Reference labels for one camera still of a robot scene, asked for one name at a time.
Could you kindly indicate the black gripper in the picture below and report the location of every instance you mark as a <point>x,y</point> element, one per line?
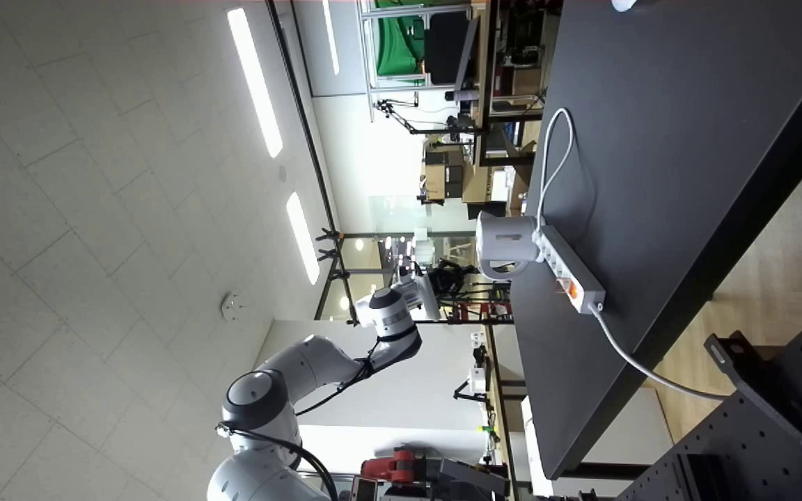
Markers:
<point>441,279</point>

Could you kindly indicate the white electric kettle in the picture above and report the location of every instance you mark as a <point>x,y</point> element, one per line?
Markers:
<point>505,245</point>

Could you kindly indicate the white power strip orange switch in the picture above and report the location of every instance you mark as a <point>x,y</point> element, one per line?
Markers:
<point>569,272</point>

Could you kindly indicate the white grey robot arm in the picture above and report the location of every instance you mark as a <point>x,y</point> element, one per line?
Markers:
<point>307,366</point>

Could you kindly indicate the long ceiling light panel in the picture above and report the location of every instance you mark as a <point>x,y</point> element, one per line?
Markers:
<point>331,38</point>
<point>254,84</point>
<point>306,240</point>

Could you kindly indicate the red device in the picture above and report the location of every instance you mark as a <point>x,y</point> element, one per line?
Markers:
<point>391,465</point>

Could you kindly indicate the green board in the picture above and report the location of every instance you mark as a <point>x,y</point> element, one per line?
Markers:
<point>400,45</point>

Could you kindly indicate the round ceiling smoke detector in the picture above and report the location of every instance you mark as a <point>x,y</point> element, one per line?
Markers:
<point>229,306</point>

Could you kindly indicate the white round object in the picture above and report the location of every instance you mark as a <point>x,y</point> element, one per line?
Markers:
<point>623,4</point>

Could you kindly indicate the black perforated breadboard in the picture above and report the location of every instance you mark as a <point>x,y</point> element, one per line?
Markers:
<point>774,459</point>

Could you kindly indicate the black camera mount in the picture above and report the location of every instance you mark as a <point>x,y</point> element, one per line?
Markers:
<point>765,379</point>

